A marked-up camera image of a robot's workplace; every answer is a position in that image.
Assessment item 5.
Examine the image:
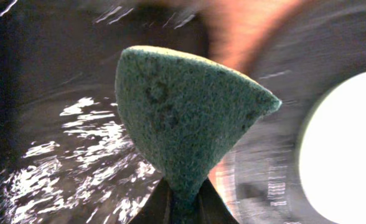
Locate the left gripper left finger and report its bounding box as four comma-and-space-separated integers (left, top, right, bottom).
128, 179, 172, 224

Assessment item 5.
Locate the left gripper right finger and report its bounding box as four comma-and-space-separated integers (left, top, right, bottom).
197, 179, 238, 224

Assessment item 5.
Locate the green scrubbing sponge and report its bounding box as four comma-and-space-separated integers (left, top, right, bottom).
115, 45, 281, 210

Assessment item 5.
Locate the mint green plate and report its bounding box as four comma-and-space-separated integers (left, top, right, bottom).
299, 72, 366, 224

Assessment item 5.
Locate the black rectangular tray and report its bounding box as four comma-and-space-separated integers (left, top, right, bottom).
0, 1, 209, 223

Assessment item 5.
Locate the round black serving tray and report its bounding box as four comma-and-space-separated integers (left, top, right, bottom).
219, 0, 366, 223

